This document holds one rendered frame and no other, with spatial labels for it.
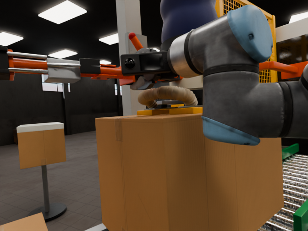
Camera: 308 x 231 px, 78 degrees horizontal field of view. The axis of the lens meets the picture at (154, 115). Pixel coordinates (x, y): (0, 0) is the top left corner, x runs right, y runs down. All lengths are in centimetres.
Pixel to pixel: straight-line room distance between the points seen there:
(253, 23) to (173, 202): 36
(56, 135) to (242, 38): 205
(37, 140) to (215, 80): 202
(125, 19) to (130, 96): 67
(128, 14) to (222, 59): 161
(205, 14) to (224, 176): 51
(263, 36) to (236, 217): 50
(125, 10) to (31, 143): 151
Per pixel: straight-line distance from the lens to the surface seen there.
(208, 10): 76
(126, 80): 57
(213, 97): 32
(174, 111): 59
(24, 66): 48
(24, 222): 136
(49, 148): 222
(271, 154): 83
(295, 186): 163
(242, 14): 33
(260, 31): 35
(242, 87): 32
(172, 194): 44
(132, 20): 189
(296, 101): 33
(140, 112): 73
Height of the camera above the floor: 110
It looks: 2 degrees down
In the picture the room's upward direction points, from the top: 3 degrees counter-clockwise
